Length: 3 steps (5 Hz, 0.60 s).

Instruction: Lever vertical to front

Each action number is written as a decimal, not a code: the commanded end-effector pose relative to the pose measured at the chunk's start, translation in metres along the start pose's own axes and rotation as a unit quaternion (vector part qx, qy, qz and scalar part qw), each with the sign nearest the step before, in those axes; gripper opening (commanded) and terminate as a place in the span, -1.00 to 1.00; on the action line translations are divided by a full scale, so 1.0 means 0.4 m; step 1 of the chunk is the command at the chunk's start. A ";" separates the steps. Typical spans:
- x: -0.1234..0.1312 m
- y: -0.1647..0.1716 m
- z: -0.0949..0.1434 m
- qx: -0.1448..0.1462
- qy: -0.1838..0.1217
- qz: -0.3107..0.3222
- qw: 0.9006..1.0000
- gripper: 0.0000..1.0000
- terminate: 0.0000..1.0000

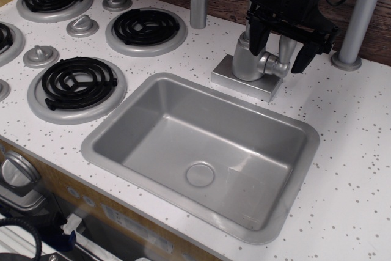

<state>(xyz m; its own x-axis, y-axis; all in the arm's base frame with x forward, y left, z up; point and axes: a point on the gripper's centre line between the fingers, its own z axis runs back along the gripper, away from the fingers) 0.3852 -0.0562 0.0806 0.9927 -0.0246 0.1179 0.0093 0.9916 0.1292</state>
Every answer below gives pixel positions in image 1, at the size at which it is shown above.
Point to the silver faucet lever handle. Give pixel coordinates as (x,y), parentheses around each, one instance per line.
(279,65)

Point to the silver toy faucet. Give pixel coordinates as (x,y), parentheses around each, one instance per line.
(240,71)

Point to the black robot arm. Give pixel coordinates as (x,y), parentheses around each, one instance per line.
(299,20)

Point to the grey vertical support pole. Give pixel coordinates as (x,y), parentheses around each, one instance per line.
(347,58)

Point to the silver oven door handle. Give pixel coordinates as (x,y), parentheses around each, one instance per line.
(18,175)

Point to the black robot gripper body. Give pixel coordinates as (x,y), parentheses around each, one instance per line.
(299,20)

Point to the back left stove burner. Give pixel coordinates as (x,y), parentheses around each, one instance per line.
(51,11)

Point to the grey toy sink basin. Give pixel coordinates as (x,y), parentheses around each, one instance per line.
(236,166)

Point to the grey stove knob middle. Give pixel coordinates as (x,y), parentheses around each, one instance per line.
(83,26)

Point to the back right stove burner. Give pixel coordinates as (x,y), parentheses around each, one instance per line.
(145,32)

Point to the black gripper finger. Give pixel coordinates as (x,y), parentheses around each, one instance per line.
(304,57)
(259,33)

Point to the grey stove knob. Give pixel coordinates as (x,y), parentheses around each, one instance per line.
(116,5)
(83,26)
(41,56)

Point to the left edge stove burner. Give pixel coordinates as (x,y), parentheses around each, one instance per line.
(12,42)

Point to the front right stove burner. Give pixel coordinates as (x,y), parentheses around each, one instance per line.
(76,90)

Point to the grey stove knob lower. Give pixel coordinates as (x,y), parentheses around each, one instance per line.
(41,56)

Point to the grey stove knob top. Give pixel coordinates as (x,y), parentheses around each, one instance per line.
(116,5)

